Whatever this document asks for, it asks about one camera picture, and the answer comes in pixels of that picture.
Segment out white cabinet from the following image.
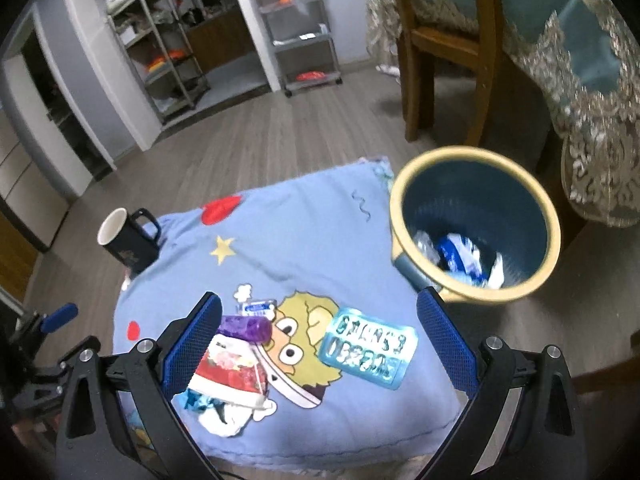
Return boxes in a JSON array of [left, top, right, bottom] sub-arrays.
[[0, 105, 71, 251]]

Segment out wooden chair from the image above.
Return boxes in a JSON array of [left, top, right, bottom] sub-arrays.
[[382, 0, 506, 148]]

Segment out purple wrapper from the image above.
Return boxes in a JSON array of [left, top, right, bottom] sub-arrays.
[[220, 314, 273, 343]]

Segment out metal shelf rack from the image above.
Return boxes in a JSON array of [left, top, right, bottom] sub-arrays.
[[106, 0, 211, 126]]

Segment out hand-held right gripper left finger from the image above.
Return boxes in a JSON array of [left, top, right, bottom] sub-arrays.
[[54, 291, 236, 480]]

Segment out teal blister pack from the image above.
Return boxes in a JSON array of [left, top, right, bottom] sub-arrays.
[[320, 307, 418, 391]]

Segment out blue tablecloth with silver lace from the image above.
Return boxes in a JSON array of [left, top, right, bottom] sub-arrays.
[[367, 0, 640, 228]]

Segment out light blue printed blanket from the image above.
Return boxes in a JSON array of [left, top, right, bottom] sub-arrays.
[[112, 156, 463, 466]]

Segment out clear plastic wrapper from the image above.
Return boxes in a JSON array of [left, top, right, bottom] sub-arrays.
[[412, 230, 441, 266]]

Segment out orange dishes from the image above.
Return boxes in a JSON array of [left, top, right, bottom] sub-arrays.
[[147, 47, 187, 72]]

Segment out red and white wrapper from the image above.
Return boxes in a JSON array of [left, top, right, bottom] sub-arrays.
[[187, 335, 271, 408]]

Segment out small blue and white packet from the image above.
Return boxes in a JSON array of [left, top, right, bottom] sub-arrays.
[[239, 297, 278, 318]]

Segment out grey shelf trolley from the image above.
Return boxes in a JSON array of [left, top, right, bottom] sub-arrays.
[[245, 0, 345, 97]]

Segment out blue bin with cream rim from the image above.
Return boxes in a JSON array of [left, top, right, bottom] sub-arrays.
[[389, 146, 562, 303]]

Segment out wooden cabinet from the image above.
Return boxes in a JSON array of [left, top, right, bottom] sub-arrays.
[[185, 7, 256, 73]]

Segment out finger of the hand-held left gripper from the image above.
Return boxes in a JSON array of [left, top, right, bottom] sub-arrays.
[[20, 303, 79, 342]]

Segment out blue and white wrapper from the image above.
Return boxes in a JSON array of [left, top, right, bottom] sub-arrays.
[[437, 234, 488, 286]]

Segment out dark mug with white inside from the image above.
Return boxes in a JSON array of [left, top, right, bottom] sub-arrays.
[[97, 207, 162, 275]]

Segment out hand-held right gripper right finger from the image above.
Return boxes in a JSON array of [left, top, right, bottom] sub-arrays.
[[415, 287, 586, 480]]

